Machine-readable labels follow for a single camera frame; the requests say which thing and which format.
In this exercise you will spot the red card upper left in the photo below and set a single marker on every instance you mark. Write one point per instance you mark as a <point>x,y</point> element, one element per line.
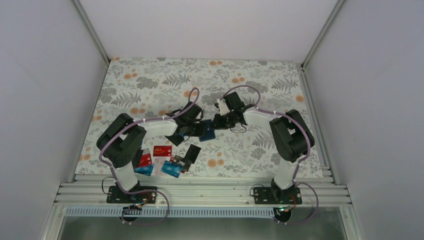
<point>162,151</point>

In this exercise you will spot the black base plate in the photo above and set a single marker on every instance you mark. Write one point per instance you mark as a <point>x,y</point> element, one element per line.
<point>271,196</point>
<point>116,196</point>

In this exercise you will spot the small black card top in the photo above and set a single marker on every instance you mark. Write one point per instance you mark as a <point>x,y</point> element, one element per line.
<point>192,153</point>

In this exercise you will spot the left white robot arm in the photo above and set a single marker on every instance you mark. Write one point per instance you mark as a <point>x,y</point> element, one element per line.
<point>121,141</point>

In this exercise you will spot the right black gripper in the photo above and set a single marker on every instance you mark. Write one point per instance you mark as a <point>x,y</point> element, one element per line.
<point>219,125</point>

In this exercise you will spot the blue card front left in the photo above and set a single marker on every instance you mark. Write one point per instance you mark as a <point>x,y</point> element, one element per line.
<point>145,170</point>

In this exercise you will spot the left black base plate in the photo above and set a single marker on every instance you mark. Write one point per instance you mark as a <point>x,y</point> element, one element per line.
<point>116,196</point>

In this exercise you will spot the black vip card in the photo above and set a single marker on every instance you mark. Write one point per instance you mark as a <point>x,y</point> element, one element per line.
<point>184,163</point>

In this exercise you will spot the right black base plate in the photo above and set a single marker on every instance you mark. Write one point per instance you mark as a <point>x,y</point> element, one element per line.
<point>271,196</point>

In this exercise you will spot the floral patterned table mat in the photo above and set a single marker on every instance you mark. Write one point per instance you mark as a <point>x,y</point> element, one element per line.
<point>151,87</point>

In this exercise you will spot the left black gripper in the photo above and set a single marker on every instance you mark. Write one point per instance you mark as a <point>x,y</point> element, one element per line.
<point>200,132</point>

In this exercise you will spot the red card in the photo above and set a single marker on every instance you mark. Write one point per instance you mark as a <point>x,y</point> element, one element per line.
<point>162,151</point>
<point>145,160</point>

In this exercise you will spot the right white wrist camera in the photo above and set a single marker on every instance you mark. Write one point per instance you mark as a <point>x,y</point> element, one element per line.
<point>222,106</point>

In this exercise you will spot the grey slotted cable duct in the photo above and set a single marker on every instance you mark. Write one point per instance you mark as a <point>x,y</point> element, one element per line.
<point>172,212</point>

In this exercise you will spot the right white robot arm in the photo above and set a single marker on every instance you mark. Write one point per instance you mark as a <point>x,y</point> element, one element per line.
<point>292,137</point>

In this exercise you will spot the aluminium rail frame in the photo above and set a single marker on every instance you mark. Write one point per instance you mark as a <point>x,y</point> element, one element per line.
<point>201,191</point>

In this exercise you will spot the black card upper left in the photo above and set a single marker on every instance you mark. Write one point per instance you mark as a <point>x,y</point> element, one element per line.
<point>176,138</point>

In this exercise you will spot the red card lower left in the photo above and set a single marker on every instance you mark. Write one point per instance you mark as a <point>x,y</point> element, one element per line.
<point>145,160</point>

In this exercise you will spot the blue card centre pile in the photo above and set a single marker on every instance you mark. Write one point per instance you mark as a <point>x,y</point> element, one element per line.
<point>172,169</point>

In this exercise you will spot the blue leather card holder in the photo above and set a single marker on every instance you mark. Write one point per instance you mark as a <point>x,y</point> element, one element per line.
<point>209,131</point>

